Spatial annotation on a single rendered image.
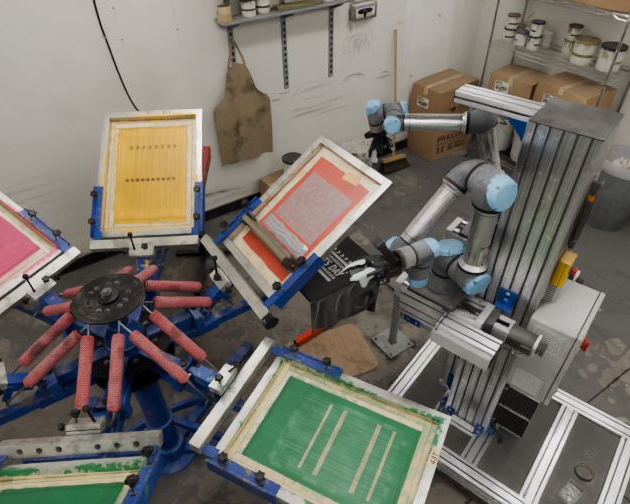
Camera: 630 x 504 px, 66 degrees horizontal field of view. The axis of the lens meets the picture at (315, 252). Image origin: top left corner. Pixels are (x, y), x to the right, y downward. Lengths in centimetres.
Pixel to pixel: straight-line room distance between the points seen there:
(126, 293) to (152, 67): 221
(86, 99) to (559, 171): 316
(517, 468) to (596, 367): 117
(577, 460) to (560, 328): 109
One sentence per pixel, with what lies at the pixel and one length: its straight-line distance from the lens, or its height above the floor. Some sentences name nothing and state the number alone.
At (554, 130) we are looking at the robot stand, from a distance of 186.
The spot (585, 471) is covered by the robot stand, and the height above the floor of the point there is 21.
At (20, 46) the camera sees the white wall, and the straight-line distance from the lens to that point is 383.
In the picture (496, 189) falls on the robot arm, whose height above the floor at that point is 188.
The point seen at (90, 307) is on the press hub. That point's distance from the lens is 223.
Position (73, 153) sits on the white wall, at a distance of 411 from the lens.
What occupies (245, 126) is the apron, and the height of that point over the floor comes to 85.
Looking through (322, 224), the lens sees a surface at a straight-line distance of 237.
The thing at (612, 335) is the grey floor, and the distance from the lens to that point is 417.
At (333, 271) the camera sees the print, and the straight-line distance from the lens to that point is 269.
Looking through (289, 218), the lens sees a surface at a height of 129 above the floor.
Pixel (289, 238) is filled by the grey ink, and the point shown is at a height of 126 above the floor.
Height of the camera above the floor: 278
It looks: 41 degrees down
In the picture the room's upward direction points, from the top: 1 degrees counter-clockwise
